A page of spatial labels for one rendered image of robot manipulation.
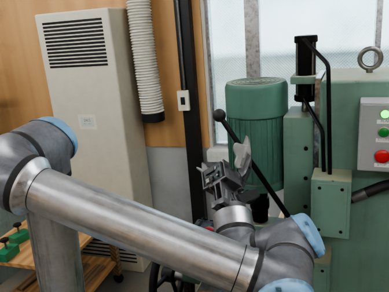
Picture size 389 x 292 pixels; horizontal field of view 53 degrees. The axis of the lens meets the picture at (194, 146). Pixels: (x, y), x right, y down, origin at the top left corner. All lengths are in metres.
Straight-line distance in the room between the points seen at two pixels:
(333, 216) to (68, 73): 2.02
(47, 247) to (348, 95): 0.78
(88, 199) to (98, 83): 1.87
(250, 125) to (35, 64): 2.31
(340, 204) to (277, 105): 0.30
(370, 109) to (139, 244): 0.57
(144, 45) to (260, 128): 1.54
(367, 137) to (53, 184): 0.66
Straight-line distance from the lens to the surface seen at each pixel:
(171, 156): 2.79
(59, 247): 0.99
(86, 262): 2.89
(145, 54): 2.50
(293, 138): 1.07
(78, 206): 0.71
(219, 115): 1.01
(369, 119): 0.94
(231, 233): 0.85
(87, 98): 2.61
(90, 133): 2.66
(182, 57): 2.50
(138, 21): 2.51
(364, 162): 0.97
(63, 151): 0.90
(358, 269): 1.17
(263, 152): 1.09
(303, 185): 1.11
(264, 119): 1.06
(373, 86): 0.99
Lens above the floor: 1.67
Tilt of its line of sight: 17 degrees down
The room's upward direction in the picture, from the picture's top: 5 degrees counter-clockwise
